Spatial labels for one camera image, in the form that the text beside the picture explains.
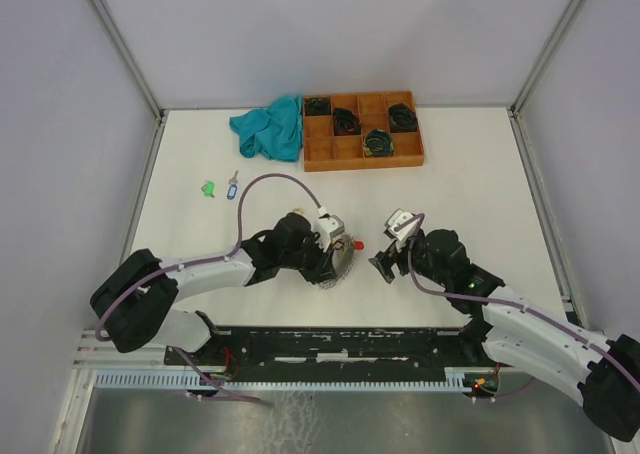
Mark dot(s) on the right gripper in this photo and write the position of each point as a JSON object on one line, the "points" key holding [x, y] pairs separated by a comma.
{"points": [[391, 255]]}

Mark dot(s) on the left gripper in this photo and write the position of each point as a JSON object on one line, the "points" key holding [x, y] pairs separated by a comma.
{"points": [[322, 269]]}

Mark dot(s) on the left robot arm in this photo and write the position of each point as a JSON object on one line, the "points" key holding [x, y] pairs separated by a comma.
{"points": [[136, 304]]}

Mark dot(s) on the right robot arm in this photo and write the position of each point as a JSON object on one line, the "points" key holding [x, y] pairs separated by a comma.
{"points": [[600, 374]]}

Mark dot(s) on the blue tag key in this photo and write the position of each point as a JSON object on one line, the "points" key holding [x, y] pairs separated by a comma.
{"points": [[232, 186]]}

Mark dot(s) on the wooden compartment tray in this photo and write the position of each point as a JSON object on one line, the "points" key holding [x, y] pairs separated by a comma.
{"points": [[324, 152]]}

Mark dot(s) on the green tag key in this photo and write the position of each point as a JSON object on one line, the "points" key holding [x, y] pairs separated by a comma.
{"points": [[208, 189]]}

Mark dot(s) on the teal cloth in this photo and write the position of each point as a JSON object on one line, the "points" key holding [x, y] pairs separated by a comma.
{"points": [[274, 132]]}

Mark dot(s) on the rolled black orange sock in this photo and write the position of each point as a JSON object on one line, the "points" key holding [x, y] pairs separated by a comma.
{"points": [[345, 122]]}

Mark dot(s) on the rolled dark sock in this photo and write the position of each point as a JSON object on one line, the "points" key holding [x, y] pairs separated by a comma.
{"points": [[317, 106]]}

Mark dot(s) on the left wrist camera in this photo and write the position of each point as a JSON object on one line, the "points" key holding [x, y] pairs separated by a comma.
{"points": [[329, 230]]}

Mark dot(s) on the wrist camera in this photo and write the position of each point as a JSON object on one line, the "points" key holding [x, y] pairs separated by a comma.
{"points": [[329, 230], [402, 225]]}

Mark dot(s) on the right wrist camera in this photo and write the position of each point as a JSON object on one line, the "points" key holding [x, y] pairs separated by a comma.
{"points": [[402, 225]]}

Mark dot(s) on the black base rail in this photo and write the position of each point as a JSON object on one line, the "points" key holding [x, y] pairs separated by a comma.
{"points": [[327, 355]]}

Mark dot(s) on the white cable duct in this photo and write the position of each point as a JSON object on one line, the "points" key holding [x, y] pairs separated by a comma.
{"points": [[190, 380]]}

